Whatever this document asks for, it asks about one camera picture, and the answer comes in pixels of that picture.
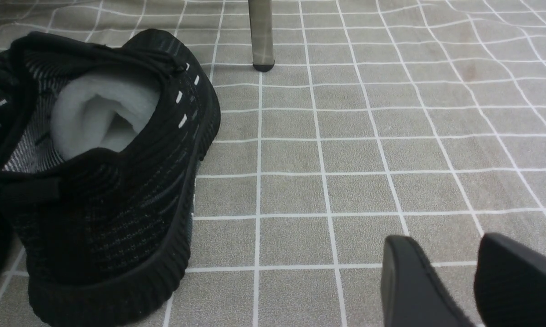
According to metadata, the stainless steel shoe rack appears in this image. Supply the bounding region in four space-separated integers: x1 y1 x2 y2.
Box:
248 0 275 72

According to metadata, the grey checkered floor cloth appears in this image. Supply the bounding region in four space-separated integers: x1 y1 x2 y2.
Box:
0 0 546 327

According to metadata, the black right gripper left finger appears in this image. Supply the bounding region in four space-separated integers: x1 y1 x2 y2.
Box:
381 235 475 327

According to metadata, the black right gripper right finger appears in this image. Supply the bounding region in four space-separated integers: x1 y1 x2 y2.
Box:
474 233 546 327

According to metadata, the black knit sneaker right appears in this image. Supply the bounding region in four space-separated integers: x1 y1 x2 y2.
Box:
0 29 221 327

